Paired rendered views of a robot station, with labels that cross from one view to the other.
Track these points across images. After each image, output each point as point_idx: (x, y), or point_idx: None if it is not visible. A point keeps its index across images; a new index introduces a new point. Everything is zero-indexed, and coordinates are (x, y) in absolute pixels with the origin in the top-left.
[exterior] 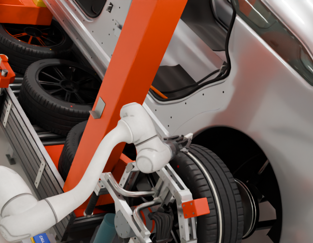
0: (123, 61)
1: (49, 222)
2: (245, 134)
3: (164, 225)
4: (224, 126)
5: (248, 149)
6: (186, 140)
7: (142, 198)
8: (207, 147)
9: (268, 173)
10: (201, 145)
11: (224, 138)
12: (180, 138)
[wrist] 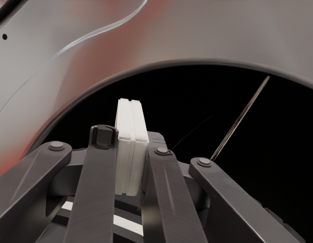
0: None
1: None
2: (151, 94)
3: None
4: (164, 67)
5: (164, 121)
6: (175, 172)
7: None
8: (78, 138)
9: (220, 157)
10: (68, 138)
11: (106, 112)
12: (111, 179)
